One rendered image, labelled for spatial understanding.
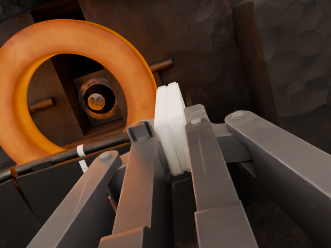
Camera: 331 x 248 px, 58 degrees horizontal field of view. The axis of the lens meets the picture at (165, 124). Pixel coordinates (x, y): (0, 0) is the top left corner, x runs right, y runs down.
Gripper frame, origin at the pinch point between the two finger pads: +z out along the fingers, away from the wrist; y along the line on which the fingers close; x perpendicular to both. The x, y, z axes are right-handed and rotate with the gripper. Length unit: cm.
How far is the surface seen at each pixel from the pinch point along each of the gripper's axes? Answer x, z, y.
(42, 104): -0.1, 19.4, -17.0
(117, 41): 4.6, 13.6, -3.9
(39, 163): -4.2, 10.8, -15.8
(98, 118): -5.3, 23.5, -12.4
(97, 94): -1.6, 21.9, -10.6
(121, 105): -3.6, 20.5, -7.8
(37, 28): 8.1, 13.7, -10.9
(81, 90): -0.8, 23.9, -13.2
